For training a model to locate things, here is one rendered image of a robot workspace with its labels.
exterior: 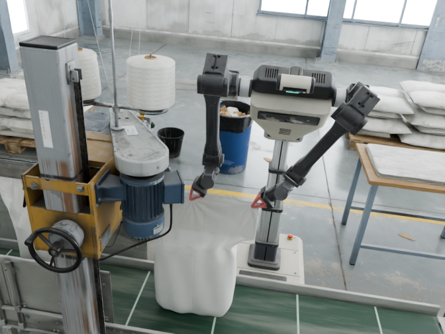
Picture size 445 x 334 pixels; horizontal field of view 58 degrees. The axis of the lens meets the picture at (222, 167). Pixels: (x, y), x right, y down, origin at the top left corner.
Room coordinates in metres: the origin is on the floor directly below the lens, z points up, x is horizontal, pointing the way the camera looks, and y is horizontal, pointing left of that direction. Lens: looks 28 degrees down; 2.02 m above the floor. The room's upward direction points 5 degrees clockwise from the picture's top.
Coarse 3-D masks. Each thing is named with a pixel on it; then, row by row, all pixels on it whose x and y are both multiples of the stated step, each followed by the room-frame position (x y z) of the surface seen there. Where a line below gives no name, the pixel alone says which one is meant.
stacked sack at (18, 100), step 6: (18, 90) 3.90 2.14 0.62; (24, 90) 3.91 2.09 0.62; (6, 96) 3.74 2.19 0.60; (12, 96) 3.73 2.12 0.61; (18, 96) 3.72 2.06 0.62; (24, 96) 3.73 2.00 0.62; (6, 102) 3.70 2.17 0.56; (12, 102) 3.69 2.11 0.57; (18, 102) 3.69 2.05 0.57; (24, 102) 3.68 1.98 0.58; (12, 108) 3.70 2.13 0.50; (18, 108) 3.68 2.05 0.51; (24, 108) 3.64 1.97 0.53
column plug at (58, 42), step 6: (36, 36) 1.18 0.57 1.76; (42, 36) 1.20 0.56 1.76; (48, 36) 1.20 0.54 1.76; (54, 36) 1.20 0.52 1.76; (24, 42) 1.10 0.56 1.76; (30, 42) 1.11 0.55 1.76; (36, 42) 1.12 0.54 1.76; (42, 42) 1.12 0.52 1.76; (48, 42) 1.13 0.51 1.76; (54, 42) 1.13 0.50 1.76; (60, 42) 1.13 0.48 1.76; (66, 42) 1.14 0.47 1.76; (72, 42) 1.18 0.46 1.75; (48, 48) 1.09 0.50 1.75; (54, 48) 1.09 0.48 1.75
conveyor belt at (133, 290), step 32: (128, 288) 1.58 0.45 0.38; (256, 288) 1.65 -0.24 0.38; (128, 320) 1.37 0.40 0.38; (160, 320) 1.39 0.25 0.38; (192, 320) 1.40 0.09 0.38; (224, 320) 1.42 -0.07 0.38; (256, 320) 1.44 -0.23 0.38; (288, 320) 1.45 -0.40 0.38; (320, 320) 1.47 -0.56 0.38; (352, 320) 1.48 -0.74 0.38; (384, 320) 1.50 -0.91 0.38; (416, 320) 1.52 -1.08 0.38
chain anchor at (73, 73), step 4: (72, 60) 1.15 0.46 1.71; (68, 64) 1.12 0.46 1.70; (72, 64) 1.15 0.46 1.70; (68, 68) 1.12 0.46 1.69; (72, 68) 1.14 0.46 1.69; (76, 68) 1.15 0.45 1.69; (80, 68) 1.16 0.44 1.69; (68, 72) 1.12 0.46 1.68; (72, 72) 1.13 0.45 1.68; (76, 72) 1.12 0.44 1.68; (80, 72) 1.15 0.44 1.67; (68, 76) 1.12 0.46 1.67; (72, 76) 1.13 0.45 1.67; (76, 76) 1.12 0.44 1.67; (80, 76) 1.15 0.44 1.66; (68, 80) 1.12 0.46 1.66; (72, 80) 1.13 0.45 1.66; (76, 80) 1.13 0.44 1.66; (68, 84) 1.12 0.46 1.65
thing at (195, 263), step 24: (168, 216) 1.52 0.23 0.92; (192, 216) 1.51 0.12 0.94; (216, 216) 1.50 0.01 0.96; (240, 216) 1.49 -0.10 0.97; (168, 240) 1.47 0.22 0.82; (192, 240) 1.47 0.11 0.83; (216, 240) 1.47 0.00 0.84; (240, 240) 1.48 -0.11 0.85; (168, 264) 1.44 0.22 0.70; (192, 264) 1.42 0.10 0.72; (216, 264) 1.42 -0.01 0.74; (168, 288) 1.44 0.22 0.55; (192, 288) 1.42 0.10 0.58; (216, 288) 1.42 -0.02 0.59; (192, 312) 1.45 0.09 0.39; (216, 312) 1.42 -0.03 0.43
